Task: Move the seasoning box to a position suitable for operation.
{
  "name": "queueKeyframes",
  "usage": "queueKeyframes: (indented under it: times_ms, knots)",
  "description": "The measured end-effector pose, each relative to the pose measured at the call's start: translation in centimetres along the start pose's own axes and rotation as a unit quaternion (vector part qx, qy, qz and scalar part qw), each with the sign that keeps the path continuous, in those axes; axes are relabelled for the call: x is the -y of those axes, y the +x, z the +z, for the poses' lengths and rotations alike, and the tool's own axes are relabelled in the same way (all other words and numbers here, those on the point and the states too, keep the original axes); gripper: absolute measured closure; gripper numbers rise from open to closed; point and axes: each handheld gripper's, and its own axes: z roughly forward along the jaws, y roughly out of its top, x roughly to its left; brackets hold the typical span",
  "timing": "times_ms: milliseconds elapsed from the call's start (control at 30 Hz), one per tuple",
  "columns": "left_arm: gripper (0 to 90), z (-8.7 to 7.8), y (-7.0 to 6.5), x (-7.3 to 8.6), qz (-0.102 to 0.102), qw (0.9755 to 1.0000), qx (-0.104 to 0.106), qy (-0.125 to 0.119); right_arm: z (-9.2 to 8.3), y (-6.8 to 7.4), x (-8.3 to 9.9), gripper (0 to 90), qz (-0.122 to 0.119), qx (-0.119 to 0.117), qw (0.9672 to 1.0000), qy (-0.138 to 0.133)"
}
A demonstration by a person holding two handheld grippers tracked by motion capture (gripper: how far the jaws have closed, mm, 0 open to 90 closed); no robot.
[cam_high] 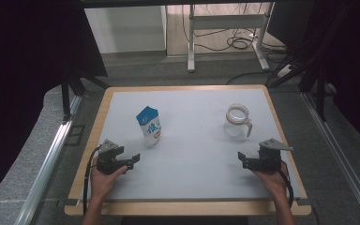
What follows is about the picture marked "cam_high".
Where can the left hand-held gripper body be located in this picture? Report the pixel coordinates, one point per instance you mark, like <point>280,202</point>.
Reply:
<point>107,162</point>

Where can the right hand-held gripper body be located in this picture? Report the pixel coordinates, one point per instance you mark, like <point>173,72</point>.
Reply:
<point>267,159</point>

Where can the clear glass pitcher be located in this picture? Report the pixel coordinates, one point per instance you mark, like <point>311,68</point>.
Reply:
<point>235,128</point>

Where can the blue and white milk carton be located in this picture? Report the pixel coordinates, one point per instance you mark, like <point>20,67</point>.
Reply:
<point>150,128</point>

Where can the person's left hand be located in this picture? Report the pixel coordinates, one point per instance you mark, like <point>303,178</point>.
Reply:
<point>101,184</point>

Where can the person's right hand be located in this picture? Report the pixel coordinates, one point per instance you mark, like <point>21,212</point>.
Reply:
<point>276,182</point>

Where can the wooden table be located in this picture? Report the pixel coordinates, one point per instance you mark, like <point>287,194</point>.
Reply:
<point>184,208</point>

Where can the black tripod legs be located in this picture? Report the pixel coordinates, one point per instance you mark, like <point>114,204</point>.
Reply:
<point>72,86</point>

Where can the white power strip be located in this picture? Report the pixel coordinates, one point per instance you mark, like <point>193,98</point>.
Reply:
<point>283,71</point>

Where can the black stand legs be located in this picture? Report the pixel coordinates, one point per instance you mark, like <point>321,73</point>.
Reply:
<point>317,81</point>

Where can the black curtain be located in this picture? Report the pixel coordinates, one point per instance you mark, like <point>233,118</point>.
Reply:
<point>22,62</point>
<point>350,47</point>

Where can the white metal stand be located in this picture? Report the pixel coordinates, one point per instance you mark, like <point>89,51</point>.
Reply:
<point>228,22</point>

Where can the aluminium rail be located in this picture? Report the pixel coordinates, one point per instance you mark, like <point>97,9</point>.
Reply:
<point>47,168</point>
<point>340,159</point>

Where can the white wall panel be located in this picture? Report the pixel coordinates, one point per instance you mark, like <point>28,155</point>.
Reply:
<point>125,29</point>

